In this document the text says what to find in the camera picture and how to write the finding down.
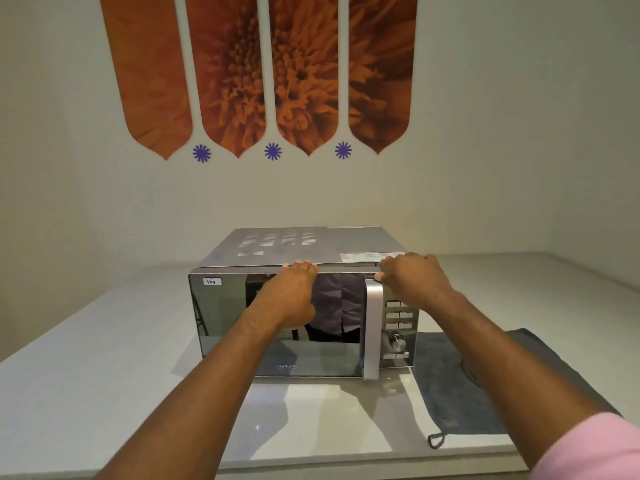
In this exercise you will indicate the white sticker with print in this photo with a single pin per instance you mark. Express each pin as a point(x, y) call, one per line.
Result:
point(357, 257)

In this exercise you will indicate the person's right fingers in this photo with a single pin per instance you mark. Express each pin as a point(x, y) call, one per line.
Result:
point(400, 262)

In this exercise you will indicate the round silver microwave knob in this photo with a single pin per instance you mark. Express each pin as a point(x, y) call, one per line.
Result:
point(397, 341)

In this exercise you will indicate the person's left forearm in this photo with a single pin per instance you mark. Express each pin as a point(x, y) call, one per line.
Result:
point(210, 389)

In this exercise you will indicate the silver microwave oven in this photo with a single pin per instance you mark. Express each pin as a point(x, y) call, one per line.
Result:
point(225, 319)

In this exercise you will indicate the blue flower wall decal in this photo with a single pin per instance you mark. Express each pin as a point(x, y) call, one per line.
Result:
point(273, 151)
point(343, 150)
point(202, 153)

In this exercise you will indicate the orange flower wall panel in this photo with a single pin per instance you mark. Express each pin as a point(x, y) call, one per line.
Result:
point(382, 69)
point(230, 69)
point(150, 69)
point(305, 69)

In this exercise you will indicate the grey cloth with loop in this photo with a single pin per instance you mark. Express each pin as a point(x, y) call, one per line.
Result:
point(450, 389)

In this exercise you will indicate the pink sleeve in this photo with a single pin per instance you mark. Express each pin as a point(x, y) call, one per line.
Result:
point(595, 449)

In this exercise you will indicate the person's right forearm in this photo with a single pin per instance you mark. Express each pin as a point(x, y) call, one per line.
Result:
point(510, 364)

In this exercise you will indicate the small white door label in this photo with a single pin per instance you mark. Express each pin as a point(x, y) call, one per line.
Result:
point(212, 281)

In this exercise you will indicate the person's left fingers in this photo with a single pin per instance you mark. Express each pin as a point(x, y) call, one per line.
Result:
point(301, 268)

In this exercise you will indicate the person's right hand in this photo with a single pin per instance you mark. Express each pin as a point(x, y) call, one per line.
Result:
point(417, 282)

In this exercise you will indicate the person's left hand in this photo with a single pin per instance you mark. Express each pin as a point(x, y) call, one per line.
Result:
point(287, 299)

